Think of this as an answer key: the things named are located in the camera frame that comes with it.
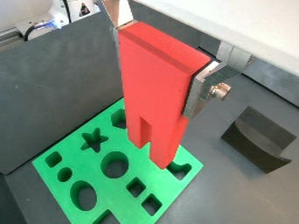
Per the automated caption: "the black cable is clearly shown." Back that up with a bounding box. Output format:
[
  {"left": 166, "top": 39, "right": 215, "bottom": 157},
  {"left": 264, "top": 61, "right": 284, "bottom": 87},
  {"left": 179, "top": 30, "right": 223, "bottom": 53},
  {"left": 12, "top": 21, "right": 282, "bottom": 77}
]
[{"left": 23, "top": 19, "right": 56, "bottom": 42}]

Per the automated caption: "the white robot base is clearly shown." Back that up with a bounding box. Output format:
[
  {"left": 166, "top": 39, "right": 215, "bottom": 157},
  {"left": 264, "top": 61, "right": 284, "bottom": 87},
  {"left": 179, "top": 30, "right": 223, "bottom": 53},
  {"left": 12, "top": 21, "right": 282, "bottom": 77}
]
[{"left": 16, "top": 0, "right": 100, "bottom": 41}]

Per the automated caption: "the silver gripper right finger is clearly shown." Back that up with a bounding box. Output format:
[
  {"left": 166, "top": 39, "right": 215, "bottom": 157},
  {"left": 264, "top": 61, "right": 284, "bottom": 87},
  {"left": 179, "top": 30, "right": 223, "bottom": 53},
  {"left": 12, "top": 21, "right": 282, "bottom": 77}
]
[{"left": 182, "top": 42, "right": 254, "bottom": 119}]

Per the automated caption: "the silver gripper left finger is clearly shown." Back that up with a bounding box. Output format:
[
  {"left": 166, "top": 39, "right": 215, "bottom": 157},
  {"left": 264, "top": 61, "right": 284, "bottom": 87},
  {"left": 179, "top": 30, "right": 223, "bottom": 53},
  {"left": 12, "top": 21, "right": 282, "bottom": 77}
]
[{"left": 101, "top": 0, "right": 139, "bottom": 71}]

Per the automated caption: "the dark grey curved holder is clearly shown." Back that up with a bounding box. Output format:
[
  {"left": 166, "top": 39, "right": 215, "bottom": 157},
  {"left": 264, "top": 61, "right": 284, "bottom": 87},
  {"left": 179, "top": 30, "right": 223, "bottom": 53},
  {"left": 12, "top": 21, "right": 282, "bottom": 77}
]
[{"left": 220, "top": 106, "right": 296, "bottom": 173}]

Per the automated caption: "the red double-square block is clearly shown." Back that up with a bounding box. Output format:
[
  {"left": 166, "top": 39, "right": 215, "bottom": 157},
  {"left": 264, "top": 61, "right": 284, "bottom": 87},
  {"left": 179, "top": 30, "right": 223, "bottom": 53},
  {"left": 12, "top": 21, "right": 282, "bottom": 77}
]
[{"left": 117, "top": 22, "right": 211, "bottom": 169}]

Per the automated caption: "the green shape-sorting board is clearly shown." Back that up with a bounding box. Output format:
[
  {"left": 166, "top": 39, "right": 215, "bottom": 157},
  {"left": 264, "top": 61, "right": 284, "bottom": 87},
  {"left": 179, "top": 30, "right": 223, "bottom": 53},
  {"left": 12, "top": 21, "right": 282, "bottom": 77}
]
[{"left": 32, "top": 101, "right": 203, "bottom": 224}]

